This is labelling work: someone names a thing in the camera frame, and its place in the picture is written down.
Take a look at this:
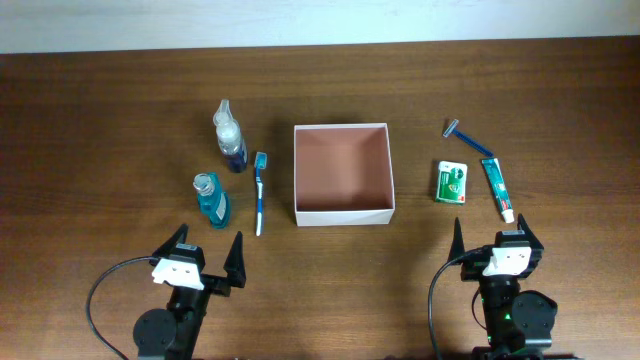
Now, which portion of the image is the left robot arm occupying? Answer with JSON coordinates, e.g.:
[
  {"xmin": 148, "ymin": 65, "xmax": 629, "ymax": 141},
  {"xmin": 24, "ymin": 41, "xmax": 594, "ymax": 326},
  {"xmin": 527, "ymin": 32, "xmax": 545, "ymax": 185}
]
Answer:
[{"xmin": 133, "ymin": 224, "xmax": 246, "ymax": 360}]

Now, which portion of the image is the white cardboard box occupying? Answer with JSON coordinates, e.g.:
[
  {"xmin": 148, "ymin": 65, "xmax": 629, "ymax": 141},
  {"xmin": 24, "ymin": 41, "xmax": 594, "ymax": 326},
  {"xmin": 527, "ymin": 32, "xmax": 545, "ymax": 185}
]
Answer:
[{"xmin": 293, "ymin": 123, "xmax": 395, "ymax": 227}]

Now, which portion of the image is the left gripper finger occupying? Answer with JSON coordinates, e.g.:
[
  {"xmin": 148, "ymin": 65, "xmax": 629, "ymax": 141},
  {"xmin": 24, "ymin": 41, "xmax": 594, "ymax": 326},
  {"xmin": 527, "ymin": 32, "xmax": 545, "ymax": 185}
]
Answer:
[
  {"xmin": 152, "ymin": 224, "xmax": 189, "ymax": 258},
  {"xmin": 223, "ymin": 231, "xmax": 246, "ymax": 288}
]

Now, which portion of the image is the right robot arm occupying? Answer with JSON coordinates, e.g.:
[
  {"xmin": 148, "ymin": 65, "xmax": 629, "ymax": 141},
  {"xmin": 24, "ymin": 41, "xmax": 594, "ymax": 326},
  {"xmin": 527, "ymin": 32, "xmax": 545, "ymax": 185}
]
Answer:
[{"xmin": 449, "ymin": 216, "xmax": 558, "ymax": 360}]

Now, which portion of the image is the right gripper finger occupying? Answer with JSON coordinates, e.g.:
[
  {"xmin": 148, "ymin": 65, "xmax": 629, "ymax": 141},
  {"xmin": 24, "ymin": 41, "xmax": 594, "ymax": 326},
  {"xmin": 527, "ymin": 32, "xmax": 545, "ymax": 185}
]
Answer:
[
  {"xmin": 447, "ymin": 217, "xmax": 465, "ymax": 263},
  {"xmin": 517, "ymin": 214, "xmax": 544, "ymax": 250}
]

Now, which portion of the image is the teal mouthwash bottle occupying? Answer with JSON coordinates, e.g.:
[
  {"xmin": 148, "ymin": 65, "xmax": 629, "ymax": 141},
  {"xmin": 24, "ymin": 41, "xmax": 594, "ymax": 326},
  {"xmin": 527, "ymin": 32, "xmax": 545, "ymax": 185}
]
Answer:
[{"xmin": 193, "ymin": 173, "xmax": 231, "ymax": 229}]

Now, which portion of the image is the clear blue spray bottle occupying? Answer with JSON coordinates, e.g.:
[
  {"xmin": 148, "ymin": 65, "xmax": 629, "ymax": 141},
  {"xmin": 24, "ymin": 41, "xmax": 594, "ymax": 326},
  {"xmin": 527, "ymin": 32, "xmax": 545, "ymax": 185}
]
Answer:
[{"xmin": 213, "ymin": 99, "xmax": 248, "ymax": 173}]

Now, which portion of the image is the blue white toothbrush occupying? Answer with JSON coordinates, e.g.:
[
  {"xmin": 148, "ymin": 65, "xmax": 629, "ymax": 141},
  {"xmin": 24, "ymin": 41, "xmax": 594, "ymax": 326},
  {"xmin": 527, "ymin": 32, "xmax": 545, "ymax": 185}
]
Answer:
[{"xmin": 254, "ymin": 152, "xmax": 268, "ymax": 236}]

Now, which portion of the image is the blue disposable razor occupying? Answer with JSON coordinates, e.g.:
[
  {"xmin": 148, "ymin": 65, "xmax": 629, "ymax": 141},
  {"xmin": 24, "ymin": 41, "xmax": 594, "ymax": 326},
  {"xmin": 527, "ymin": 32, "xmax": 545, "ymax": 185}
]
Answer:
[{"xmin": 442, "ymin": 119, "xmax": 494, "ymax": 158}]

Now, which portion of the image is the green soap box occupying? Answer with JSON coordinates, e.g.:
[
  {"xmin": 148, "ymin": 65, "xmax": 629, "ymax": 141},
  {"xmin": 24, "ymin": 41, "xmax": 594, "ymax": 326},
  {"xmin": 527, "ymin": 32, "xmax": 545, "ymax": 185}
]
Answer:
[{"xmin": 435, "ymin": 161, "xmax": 468, "ymax": 205}]

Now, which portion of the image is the teal toothpaste tube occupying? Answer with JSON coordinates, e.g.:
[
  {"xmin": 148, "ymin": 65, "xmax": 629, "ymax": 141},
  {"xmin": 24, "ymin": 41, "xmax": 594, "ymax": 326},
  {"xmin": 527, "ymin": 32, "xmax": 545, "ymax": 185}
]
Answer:
[{"xmin": 481, "ymin": 158, "xmax": 515, "ymax": 224}]

